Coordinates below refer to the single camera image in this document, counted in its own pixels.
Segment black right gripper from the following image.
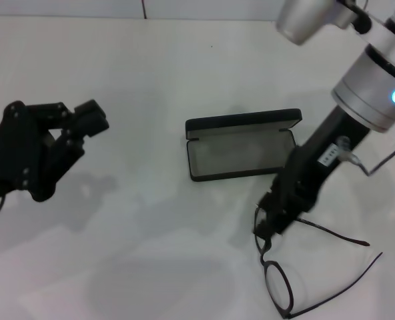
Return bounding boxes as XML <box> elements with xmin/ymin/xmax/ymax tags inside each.
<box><xmin>252</xmin><ymin>105</ymin><xmax>372</xmax><ymax>237</ymax></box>

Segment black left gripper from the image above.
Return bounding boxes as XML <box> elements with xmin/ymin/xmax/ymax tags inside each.
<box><xmin>0</xmin><ymin>99</ymin><xmax>111</xmax><ymax>203</ymax></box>

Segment black glasses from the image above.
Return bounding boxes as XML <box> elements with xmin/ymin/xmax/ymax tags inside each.
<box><xmin>252</xmin><ymin>206</ymin><xmax>384</xmax><ymax>320</ymax></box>

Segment black glasses case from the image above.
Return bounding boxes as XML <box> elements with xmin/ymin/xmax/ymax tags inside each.
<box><xmin>185</xmin><ymin>108</ymin><xmax>302</xmax><ymax>183</ymax></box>

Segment right gripper silver plug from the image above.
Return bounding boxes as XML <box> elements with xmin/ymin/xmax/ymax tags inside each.
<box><xmin>336</xmin><ymin>135</ymin><xmax>368</xmax><ymax>169</ymax></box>

